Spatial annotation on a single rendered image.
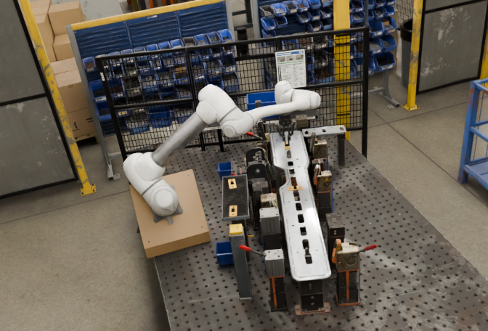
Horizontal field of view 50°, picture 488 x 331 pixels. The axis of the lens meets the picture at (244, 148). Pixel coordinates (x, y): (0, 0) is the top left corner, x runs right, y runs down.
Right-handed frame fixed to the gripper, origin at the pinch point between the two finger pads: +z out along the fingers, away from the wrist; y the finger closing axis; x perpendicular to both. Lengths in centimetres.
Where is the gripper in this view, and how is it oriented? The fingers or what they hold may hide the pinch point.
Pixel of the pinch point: (286, 140)
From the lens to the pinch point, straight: 342.4
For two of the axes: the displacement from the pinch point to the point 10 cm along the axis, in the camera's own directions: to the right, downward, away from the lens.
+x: -0.3, -5.2, 8.5
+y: 9.9, -1.1, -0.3
